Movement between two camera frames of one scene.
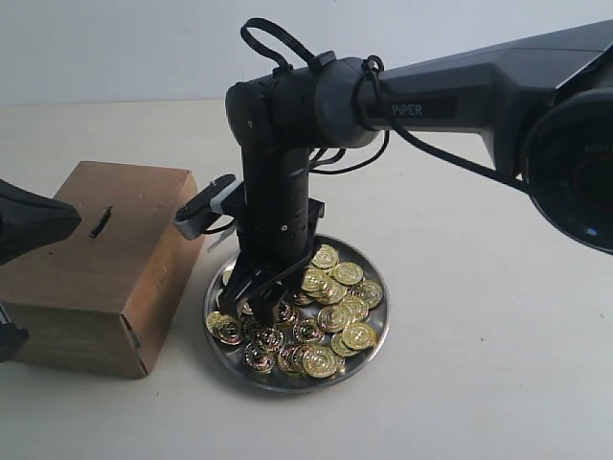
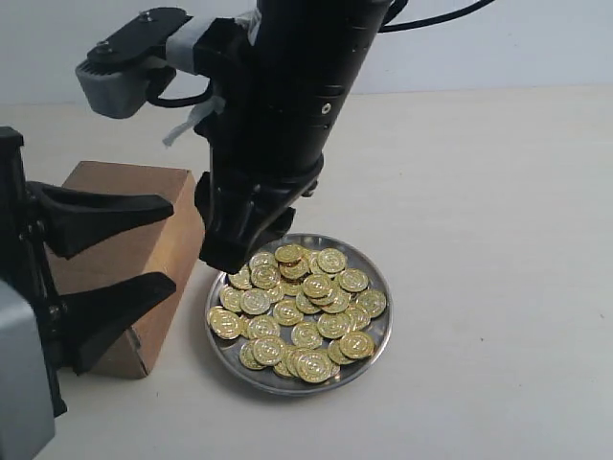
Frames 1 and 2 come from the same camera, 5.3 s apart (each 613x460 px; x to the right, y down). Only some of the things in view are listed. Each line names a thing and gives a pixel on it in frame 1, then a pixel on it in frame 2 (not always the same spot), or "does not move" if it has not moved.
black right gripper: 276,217 to 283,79
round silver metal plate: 323,339 does not move
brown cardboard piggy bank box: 103,298 does not move
